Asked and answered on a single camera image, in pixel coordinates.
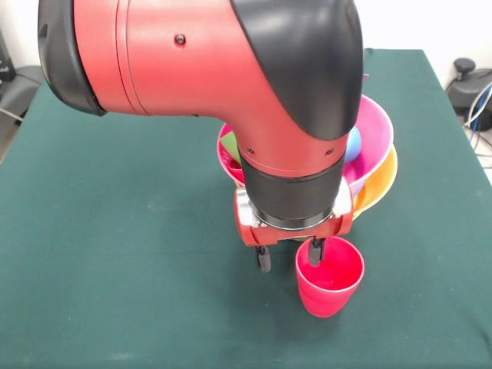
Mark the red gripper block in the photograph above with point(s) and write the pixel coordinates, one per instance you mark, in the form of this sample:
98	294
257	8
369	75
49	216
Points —
292	234

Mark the crimson pink cup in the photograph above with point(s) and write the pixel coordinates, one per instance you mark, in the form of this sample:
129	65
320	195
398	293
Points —
330	296

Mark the large orange bowl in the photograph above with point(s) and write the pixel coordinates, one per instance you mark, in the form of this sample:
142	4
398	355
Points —
380	184

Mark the green cup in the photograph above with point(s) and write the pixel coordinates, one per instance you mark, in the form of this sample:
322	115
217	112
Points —
230	144

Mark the blue cup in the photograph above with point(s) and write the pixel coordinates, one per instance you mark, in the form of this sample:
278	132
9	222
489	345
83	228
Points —
353	144

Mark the large magenta bowl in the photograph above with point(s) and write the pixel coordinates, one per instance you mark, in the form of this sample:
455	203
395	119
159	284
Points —
376	130

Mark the purple bowl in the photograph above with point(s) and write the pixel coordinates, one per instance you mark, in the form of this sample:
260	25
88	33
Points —
366	78

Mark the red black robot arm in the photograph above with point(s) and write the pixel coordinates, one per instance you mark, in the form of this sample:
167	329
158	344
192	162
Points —
192	69

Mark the dark green tablecloth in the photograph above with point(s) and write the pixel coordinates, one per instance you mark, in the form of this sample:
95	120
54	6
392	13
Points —
115	307

